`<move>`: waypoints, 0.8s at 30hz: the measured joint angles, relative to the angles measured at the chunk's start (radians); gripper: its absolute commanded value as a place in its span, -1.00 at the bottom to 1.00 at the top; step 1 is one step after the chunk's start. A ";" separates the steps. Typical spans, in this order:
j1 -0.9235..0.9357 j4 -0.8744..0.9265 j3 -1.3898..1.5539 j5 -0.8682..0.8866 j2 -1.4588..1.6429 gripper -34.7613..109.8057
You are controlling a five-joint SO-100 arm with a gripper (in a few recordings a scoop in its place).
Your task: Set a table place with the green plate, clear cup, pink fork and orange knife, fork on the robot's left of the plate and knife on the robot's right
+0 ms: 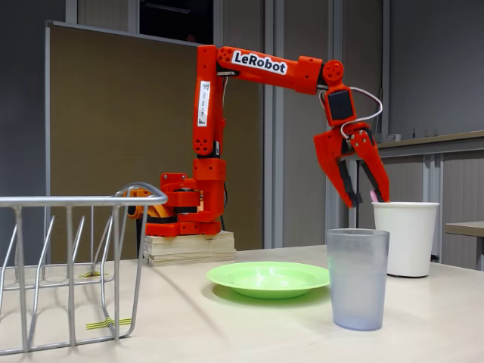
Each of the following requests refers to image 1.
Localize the brown partition board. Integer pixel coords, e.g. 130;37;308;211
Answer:
44;20;264;262

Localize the white servo wire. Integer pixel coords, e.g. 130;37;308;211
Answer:
339;86;383;141

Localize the orange clamp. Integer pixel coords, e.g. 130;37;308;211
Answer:
115;185;178;220

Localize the grey leaning rod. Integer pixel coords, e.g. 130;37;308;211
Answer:
372;88;385;144

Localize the wooden block base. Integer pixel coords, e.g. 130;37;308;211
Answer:
143;230;237;268

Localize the dark window pane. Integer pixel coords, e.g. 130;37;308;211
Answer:
139;0;215;45

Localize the grey side table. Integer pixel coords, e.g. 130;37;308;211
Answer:
445;221;484;271

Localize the metal wire dish rack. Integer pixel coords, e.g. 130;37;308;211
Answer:
0;182;169;356

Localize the white paper cup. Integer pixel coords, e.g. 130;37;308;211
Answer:
372;201;442;278

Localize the green plastic plate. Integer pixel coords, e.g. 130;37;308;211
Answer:
206;261;330;300

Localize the grey cabinet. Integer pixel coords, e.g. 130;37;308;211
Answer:
346;130;484;271

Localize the grey translucent plastic cup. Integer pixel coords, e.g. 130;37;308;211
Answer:
325;228;390;332

